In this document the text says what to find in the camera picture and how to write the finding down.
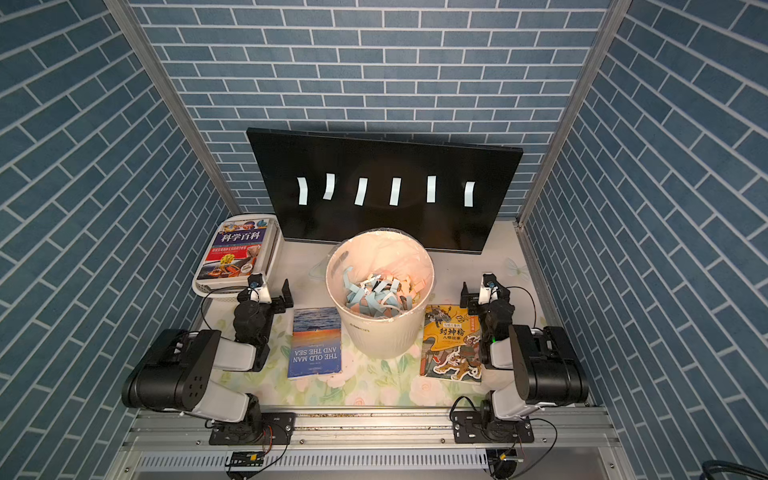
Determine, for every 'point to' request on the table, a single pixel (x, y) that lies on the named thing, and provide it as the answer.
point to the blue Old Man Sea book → (315, 347)
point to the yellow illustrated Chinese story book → (451, 346)
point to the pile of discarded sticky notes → (383, 294)
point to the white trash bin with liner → (370, 252)
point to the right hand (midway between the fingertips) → (483, 283)
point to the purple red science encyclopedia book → (236, 250)
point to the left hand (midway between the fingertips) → (278, 280)
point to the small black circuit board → (247, 459)
